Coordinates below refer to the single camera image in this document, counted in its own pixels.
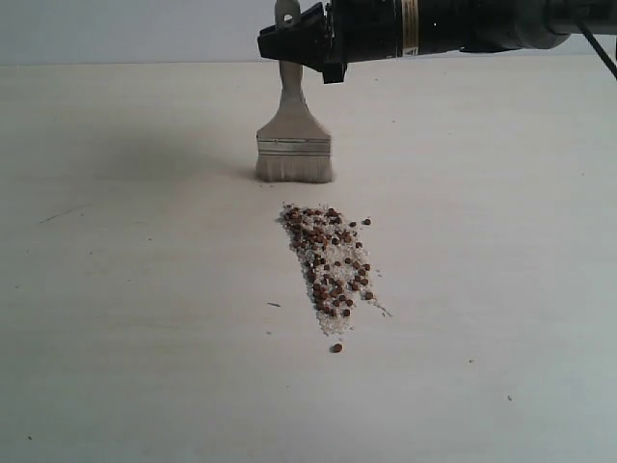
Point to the brown and white debris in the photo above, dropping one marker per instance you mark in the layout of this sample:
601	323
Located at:
332	275

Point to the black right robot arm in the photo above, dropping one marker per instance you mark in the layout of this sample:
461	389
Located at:
435	27

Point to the white paint brush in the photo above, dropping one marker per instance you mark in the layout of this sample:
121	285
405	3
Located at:
293	145

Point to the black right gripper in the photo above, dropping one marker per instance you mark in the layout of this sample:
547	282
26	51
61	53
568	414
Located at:
329	41

